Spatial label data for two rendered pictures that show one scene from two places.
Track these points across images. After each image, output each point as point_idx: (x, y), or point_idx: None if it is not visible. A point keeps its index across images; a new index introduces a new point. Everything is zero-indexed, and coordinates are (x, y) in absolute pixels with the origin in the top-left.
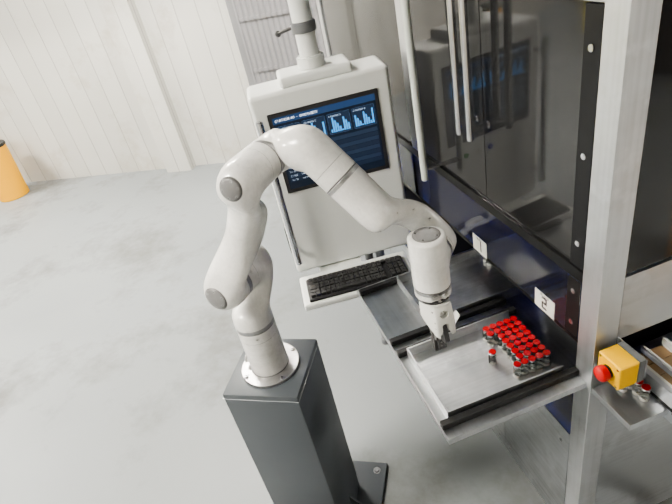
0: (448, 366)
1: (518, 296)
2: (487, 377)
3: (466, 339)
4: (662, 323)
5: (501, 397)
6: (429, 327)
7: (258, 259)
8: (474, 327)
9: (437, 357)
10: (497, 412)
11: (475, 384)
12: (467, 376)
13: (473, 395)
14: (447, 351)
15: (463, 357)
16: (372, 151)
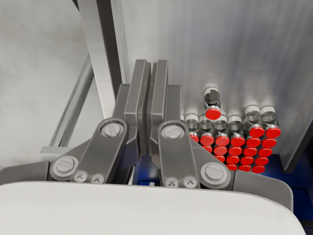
0: (261, 17)
1: (307, 181)
2: (185, 69)
3: (297, 85)
4: None
5: (117, 68)
6: (122, 193)
7: None
8: (305, 114)
9: (307, 8)
10: (101, 42)
11: (180, 42)
12: (209, 39)
13: (156, 24)
14: (302, 38)
15: (260, 58)
16: None
